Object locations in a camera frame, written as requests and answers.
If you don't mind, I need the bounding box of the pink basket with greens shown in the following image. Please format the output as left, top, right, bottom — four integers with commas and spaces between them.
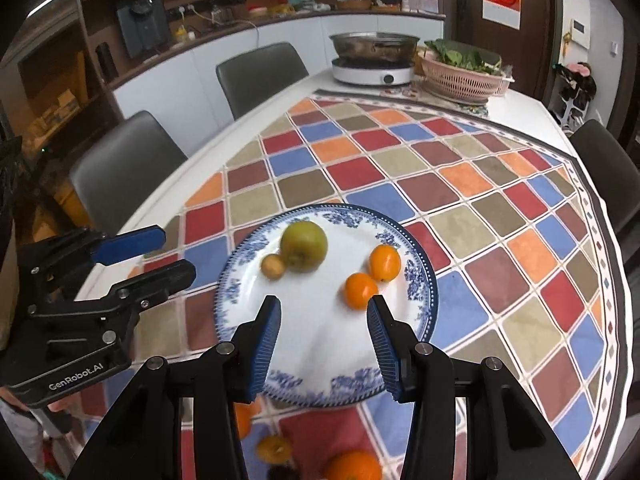
418, 39, 514, 105

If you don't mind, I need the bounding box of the colourful checkered tablecloth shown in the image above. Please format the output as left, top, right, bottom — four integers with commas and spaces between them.
74, 88, 637, 480

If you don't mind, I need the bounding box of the dark wooden door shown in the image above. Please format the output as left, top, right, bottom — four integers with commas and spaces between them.
442, 0, 562, 101

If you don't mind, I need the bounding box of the operator hand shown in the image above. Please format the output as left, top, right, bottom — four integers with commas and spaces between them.
0, 387, 79, 412

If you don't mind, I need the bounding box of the blue white porcelain plate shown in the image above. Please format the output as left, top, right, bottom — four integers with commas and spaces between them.
214, 204, 438, 408

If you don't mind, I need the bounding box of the grey chair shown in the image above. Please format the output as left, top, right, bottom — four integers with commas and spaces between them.
216, 42, 309, 119
570, 119, 639, 233
70, 110, 186, 235

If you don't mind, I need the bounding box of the green pear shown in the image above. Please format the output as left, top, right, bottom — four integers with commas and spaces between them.
280, 221, 329, 272

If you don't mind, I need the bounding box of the large mandarin orange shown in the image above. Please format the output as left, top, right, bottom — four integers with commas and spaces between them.
234, 402, 256, 440

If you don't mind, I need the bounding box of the near grey chair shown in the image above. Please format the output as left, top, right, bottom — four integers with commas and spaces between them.
70, 110, 186, 235

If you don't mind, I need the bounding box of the brown kiwi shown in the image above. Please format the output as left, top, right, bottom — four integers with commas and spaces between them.
260, 254, 286, 281
255, 434, 292, 465

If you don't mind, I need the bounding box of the black wall appliance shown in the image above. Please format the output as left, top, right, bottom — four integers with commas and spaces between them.
117, 0, 170, 58

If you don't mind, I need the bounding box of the far grey chair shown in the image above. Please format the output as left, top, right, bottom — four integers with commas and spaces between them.
216, 42, 309, 119

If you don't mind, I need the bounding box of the right side grey chair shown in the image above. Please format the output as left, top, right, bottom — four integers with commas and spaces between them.
570, 119, 639, 233

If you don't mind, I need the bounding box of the steel pot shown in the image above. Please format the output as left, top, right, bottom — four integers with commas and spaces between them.
330, 32, 420, 63

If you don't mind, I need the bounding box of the white induction cooker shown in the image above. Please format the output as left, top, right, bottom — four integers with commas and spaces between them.
332, 58, 414, 87

